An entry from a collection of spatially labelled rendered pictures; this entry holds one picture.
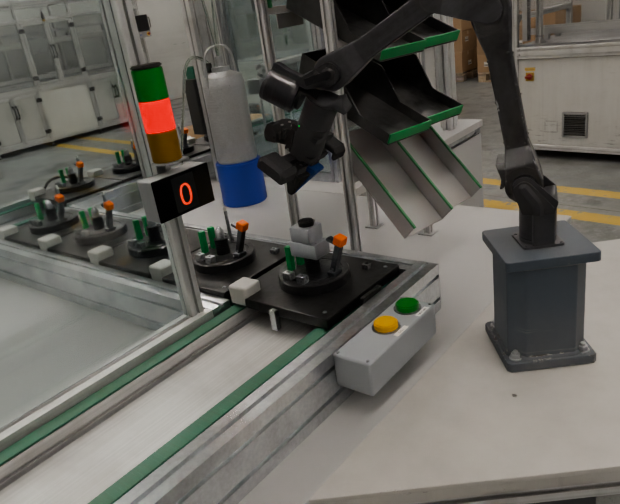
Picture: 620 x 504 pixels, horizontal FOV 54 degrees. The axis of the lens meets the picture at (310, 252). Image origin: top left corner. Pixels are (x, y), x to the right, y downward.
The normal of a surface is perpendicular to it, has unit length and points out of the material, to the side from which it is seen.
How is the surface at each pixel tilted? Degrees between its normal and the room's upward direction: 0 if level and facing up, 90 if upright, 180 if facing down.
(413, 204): 45
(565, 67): 90
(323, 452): 0
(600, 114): 90
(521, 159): 61
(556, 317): 90
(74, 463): 0
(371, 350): 0
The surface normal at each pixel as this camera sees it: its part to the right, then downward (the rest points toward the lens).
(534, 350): 0.00, 0.38
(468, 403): -0.14, -0.91
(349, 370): -0.61, 0.38
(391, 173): 0.37, -0.51
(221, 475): 0.78, 0.14
